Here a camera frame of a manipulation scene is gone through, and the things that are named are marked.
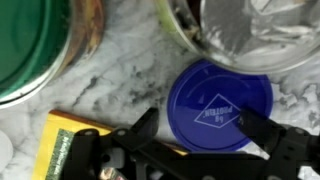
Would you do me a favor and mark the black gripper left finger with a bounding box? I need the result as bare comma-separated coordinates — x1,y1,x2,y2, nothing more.
61,107,188,180

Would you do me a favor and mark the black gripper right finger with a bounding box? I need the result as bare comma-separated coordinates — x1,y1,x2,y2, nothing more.
237,108,320,180

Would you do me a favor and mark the blue plastic lid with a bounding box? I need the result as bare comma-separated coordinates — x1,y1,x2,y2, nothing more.
166,59,274,153

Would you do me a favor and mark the yellow tin with foil seal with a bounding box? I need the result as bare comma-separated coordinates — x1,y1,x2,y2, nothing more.
154,0,320,75

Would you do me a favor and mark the green round lid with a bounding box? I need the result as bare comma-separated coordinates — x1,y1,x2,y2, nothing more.
0,0,106,110

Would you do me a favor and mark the yellow dog magazine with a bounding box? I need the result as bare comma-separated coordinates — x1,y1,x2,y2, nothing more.
31,109,190,180

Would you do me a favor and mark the white plastic scoop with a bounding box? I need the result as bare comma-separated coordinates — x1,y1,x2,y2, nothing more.
0,129,15,173

